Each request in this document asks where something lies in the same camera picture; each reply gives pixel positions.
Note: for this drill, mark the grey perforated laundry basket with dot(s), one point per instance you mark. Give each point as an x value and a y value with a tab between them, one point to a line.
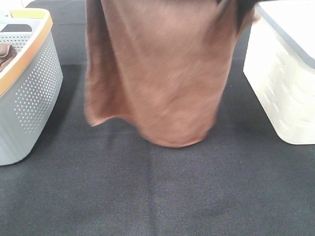
31	82

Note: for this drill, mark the white plastic storage basket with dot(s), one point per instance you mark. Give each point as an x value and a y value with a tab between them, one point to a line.
280	67

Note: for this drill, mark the dark brown towel in basket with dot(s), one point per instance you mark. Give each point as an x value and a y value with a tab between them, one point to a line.
7	54

